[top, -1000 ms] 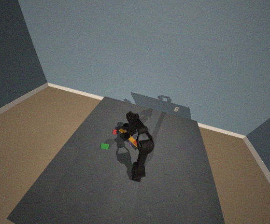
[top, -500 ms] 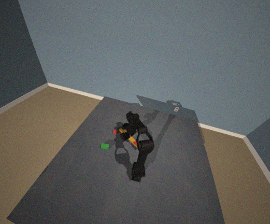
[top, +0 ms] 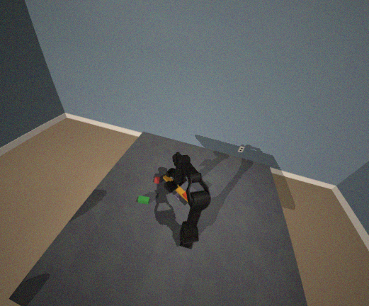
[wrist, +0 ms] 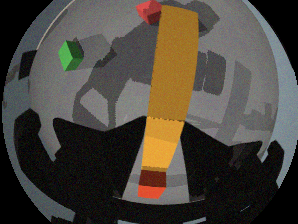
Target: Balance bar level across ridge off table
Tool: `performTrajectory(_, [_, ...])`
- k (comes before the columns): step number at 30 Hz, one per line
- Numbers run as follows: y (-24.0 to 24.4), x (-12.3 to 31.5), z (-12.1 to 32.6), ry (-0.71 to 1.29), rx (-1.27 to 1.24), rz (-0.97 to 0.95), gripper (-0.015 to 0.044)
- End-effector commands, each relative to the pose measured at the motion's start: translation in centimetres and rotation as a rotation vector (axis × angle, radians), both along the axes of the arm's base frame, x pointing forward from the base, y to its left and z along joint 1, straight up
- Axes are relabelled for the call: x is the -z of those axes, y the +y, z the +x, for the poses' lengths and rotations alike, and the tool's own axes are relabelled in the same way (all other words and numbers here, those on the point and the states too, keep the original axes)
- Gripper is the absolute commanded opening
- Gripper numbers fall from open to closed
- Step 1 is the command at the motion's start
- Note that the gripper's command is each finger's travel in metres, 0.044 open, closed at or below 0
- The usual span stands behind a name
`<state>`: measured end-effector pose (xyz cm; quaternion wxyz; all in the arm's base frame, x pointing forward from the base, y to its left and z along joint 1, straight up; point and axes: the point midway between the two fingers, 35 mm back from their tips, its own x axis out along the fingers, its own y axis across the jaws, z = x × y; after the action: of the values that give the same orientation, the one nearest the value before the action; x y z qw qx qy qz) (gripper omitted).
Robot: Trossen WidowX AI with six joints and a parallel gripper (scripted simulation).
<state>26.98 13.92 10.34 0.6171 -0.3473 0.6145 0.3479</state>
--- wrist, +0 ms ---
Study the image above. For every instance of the orange long bar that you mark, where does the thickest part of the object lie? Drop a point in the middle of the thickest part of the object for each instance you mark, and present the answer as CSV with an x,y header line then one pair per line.
x,y
174,69

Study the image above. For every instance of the green cube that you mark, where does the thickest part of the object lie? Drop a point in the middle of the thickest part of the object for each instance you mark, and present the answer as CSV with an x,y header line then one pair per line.
x,y
70,55

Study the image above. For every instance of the red block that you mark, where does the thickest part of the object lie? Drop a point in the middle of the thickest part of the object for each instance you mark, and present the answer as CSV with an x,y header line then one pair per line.
x,y
150,11

